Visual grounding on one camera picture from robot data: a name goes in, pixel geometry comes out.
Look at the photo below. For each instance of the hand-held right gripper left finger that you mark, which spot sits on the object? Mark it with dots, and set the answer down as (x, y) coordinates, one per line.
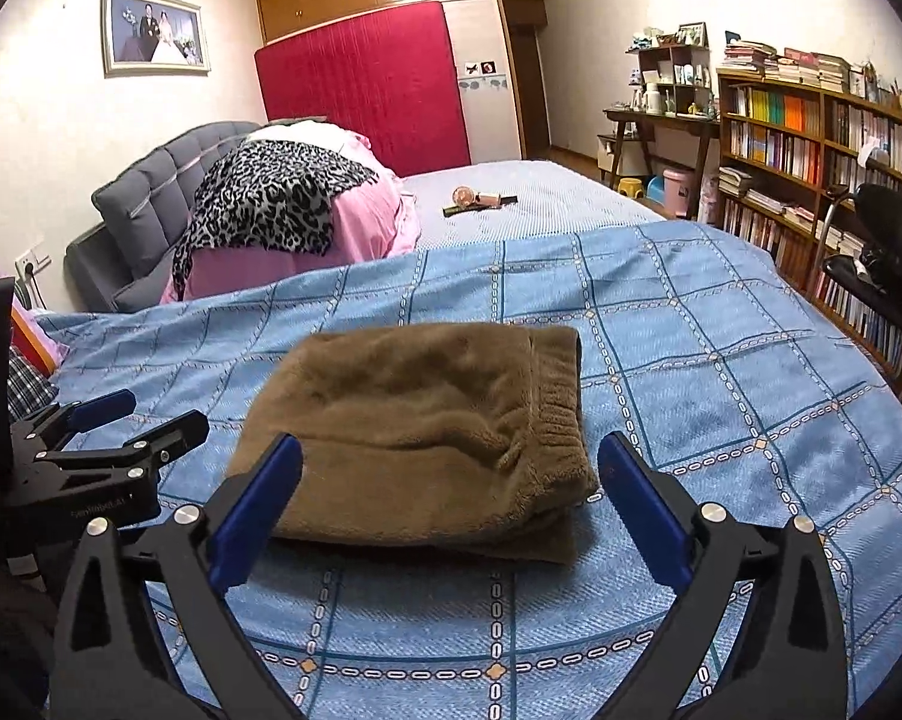
(259, 510)

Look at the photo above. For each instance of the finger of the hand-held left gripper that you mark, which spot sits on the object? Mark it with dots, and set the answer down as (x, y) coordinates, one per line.
(102, 409)
(173, 435)

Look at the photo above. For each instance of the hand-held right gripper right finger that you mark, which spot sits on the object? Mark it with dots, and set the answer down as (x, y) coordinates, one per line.
(646, 510)

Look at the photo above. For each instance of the brown fleece pants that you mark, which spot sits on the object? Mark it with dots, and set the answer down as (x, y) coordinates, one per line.
(406, 420)

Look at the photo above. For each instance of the orange and pink cushion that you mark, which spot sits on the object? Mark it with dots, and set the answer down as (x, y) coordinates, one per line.
(34, 337)

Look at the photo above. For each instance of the blue checked blanket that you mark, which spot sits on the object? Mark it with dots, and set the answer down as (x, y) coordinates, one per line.
(683, 360)

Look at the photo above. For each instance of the grey padded headboard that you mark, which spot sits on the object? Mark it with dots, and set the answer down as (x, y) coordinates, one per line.
(143, 195)

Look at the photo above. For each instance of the leopard print cloth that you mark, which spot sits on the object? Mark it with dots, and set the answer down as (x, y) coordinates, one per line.
(271, 195)

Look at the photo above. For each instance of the pink quilt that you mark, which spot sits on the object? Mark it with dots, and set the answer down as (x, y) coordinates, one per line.
(368, 229)

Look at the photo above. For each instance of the pink plastic bin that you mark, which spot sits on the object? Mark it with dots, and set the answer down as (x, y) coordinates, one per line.
(679, 195)

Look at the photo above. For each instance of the pale blue bed sheet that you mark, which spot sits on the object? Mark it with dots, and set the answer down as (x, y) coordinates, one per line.
(556, 202)

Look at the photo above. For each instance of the blue plastic basin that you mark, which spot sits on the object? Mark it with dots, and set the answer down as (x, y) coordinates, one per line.
(655, 187)

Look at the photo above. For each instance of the yellow plastic stool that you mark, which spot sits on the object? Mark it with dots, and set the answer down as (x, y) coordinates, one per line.
(631, 187)

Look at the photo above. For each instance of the black chair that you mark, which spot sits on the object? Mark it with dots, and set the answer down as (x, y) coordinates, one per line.
(893, 225)

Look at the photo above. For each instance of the framed wedding photo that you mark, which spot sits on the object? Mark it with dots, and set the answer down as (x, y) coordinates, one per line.
(154, 30)

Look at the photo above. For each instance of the dark wooden desk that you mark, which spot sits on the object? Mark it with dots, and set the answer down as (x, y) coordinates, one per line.
(668, 120)

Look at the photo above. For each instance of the red mattress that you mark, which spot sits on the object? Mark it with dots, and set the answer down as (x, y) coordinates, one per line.
(361, 90)

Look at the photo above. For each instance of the wooden bookshelf with books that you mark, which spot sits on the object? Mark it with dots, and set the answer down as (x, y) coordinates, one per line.
(781, 135)

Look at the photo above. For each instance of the white kettle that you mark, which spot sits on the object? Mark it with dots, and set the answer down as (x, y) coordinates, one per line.
(652, 99)

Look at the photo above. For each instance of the wooden and white wardrobe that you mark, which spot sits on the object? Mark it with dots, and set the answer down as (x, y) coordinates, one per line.
(484, 120)

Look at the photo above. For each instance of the dark wooden door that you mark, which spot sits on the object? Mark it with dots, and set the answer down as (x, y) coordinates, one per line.
(529, 90)

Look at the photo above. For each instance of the small wooden desk shelf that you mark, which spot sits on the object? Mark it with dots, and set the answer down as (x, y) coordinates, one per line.
(672, 60)

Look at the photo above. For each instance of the stack of books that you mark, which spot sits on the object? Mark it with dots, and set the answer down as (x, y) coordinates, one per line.
(796, 64)

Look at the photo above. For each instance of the white wall socket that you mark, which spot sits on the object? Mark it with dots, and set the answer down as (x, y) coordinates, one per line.
(34, 261)

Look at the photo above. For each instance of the small picture frame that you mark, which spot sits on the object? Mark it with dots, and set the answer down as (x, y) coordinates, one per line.
(691, 34)

